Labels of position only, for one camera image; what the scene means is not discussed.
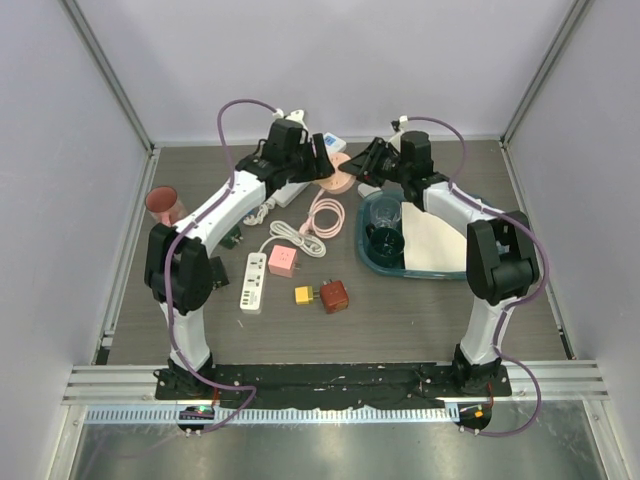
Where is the black cube adapter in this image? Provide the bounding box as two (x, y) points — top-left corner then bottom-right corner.
(209, 256), (230, 290)

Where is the white plug adapter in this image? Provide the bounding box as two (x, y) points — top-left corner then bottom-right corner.
(357, 183), (381, 198)

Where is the teal plastic tray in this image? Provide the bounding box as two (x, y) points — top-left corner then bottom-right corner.
(355, 190), (466, 281)

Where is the white coiled power cable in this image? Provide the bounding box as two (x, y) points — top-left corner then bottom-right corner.
(257, 220), (326, 259)

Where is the white paper sheet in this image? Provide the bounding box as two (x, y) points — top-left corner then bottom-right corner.
(401, 202), (467, 273)

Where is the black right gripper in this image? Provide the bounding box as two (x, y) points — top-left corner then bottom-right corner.
(339, 138), (410, 189)

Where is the white twisted strip cable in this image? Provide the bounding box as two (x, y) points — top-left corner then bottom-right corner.
(243, 202), (274, 227)

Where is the pink cable with plug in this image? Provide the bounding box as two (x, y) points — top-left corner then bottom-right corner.
(298, 188), (347, 239)

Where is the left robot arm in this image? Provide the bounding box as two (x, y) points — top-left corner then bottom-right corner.
(144, 119), (343, 399)

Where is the clear glass cup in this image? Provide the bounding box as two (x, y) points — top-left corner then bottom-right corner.
(370, 197), (401, 229)

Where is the green dragon cube adapter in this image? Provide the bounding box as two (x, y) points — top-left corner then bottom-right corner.
(220, 225), (243, 250)

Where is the yellow usb plug adapter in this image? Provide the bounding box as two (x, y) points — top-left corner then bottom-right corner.
(294, 285), (319, 305)

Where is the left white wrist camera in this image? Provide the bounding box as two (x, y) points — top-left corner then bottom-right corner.
(272, 109), (308, 131)

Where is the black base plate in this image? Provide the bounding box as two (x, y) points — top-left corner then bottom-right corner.
(153, 362), (512, 410)

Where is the dark green cup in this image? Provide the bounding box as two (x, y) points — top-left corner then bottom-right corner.
(366, 226), (405, 268)

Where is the long white power strip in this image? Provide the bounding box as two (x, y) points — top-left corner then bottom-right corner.
(267, 131), (349, 209)

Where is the pink cube adapter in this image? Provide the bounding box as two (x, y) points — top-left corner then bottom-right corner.
(268, 245), (298, 278)

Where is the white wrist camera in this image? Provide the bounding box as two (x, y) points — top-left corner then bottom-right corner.
(272, 109), (308, 131)
(388, 115), (409, 151)

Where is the small white usb power strip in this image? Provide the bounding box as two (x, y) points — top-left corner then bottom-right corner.
(239, 252), (267, 314)

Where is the pink round socket base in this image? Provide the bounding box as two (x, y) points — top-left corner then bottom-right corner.
(315, 152), (356, 195)

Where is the red carp cube adapter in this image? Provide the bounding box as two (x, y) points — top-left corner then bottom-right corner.
(319, 280), (349, 314)

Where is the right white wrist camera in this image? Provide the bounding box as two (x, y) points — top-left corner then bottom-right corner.
(388, 115), (409, 151)

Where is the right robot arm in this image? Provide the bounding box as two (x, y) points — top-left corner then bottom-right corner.
(340, 131), (540, 395)

